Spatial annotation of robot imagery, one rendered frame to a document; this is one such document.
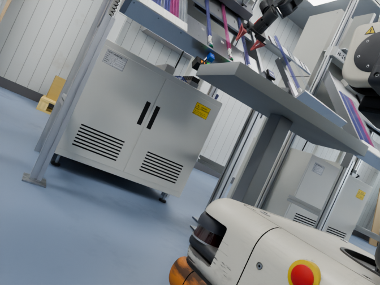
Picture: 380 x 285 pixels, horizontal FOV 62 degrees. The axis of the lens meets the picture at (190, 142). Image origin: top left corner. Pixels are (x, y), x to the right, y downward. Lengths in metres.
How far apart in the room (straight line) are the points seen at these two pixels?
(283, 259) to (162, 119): 1.13
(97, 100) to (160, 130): 0.34
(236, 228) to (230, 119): 4.88
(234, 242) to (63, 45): 4.22
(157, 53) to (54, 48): 1.41
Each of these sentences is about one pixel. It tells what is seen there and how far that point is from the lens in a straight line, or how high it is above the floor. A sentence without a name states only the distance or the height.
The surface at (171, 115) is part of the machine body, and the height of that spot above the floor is 0.44.
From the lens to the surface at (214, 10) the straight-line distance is 1.70.
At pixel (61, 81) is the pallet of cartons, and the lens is 4.05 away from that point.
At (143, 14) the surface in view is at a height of 0.70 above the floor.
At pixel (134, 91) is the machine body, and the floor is 0.47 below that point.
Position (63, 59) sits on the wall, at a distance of 4.63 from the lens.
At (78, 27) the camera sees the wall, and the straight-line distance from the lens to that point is 4.69.
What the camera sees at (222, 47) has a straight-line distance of 1.45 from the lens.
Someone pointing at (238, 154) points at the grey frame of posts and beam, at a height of 0.40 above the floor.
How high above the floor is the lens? 0.35
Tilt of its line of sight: level
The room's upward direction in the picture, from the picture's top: 25 degrees clockwise
